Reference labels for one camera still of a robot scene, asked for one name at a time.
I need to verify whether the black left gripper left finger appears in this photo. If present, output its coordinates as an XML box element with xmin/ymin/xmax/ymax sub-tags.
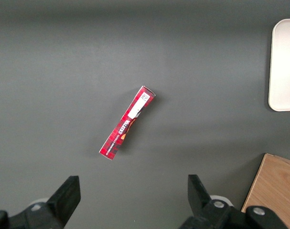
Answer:
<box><xmin>0</xmin><ymin>176</ymin><xmax>82</xmax><ymax>229</ymax></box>

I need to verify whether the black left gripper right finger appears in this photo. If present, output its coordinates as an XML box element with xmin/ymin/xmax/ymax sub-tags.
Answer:
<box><xmin>178</xmin><ymin>174</ymin><xmax>289</xmax><ymax>229</ymax></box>

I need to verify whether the cream plastic tray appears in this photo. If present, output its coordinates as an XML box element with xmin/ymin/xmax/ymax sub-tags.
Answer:
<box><xmin>268</xmin><ymin>18</ymin><xmax>290</xmax><ymax>112</ymax></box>

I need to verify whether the wooden drawer cabinet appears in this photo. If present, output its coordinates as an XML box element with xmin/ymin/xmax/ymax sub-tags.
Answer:
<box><xmin>241</xmin><ymin>153</ymin><xmax>290</xmax><ymax>229</ymax></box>

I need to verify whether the red tartan cookie box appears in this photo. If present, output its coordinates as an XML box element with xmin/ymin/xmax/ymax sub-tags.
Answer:
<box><xmin>98</xmin><ymin>85</ymin><xmax>157</xmax><ymax>161</ymax></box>

